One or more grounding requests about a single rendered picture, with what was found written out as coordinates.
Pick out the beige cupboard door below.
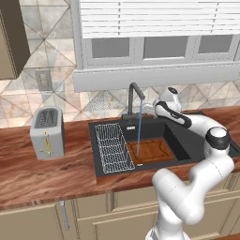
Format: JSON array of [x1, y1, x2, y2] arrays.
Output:
[[76, 209, 161, 240], [0, 202, 62, 240], [190, 179, 240, 240]]

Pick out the blue water stream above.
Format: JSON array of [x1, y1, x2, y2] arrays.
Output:
[[136, 98, 144, 158]]

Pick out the grey framed window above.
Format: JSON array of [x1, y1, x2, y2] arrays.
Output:
[[69, 0, 240, 94]]

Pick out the brown wall cupboard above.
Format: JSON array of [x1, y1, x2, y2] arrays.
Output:
[[0, 0, 32, 81]]

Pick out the black sink faucet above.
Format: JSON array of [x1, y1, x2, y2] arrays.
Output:
[[121, 82, 146, 122]]

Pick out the silver cupboard handle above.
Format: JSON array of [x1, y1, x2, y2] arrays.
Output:
[[59, 200, 70, 232]]

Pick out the black sink basin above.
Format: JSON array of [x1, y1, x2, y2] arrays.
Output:
[[88, 112, 240, 178]]

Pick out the brown wooden cutting board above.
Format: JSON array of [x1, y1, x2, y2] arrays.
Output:
[[126, 138, 175, 165]]

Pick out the beige drawer front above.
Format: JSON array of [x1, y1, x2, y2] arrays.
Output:
[[112, 186, 158, 210]]

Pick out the grey wall socket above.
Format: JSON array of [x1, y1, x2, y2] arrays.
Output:
[[35, 68, 53, 93]]

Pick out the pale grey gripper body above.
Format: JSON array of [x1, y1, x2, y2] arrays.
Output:
[[142, 100, 158, 116]]

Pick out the white window blinds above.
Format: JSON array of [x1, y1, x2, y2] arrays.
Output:
[[79, 0, 240, 39]]

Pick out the silver toaster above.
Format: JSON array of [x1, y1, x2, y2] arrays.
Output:
[[29, 106, 66, 161]]

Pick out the white wire dish rack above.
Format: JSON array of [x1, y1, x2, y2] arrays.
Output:
[[94, 123, 137, 173]]

